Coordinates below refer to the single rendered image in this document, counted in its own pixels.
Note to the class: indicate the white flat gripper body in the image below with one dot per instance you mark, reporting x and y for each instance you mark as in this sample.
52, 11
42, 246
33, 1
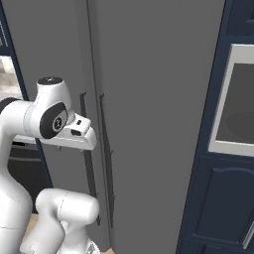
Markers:
88, 140

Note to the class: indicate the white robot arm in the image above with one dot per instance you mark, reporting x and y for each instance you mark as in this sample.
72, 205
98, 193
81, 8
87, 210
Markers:
13, 198

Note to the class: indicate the wide grey fridge door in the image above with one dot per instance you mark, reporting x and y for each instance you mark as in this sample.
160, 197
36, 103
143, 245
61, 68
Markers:
158, 115

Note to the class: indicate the narrow grey fridge door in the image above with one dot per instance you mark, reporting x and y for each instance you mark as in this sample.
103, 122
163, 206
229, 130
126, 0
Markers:
49, 39

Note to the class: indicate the navy cupboard door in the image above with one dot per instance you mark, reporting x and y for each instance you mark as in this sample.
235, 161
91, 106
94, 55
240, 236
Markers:
225, 201

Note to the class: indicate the navy tall cupboard unit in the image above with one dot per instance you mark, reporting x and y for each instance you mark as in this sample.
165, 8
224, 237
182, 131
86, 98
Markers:
205, 99

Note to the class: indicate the white framed built-in oven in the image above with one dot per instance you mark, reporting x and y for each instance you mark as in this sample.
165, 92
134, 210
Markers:
236, 105

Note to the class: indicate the navy wall cupboard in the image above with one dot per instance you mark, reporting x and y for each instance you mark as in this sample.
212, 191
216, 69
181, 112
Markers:
3, 36

